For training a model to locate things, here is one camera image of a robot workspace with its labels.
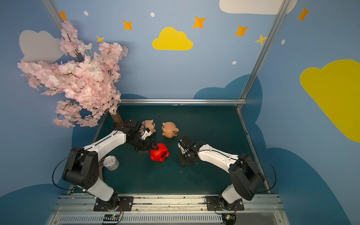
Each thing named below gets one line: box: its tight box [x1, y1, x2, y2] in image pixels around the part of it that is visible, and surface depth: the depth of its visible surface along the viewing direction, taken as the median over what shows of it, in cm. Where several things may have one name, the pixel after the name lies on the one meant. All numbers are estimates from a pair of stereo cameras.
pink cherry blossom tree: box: [17, 20, 129, 128], surface depth 67 cm
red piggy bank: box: [149, 142, 170, 163], surface depth 88 cm
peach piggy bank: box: [161, 121, 180, 139], surface depth 100 cm
